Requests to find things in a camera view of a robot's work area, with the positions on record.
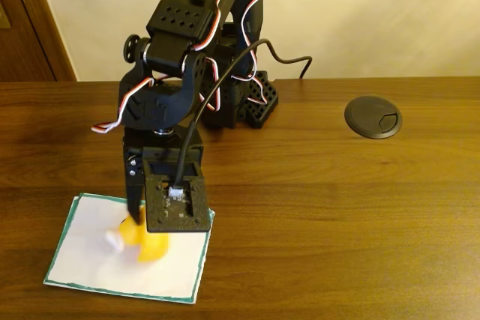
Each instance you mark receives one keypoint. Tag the yellow duck toy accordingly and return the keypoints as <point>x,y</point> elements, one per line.
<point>150,245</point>

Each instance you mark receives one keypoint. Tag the white paper green border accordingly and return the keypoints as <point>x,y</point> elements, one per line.
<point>86,256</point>

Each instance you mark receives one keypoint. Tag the brown wooden door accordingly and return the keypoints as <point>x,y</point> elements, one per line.
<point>22,35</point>

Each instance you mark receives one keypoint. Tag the black camera board mount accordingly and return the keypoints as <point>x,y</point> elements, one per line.
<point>176,215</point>

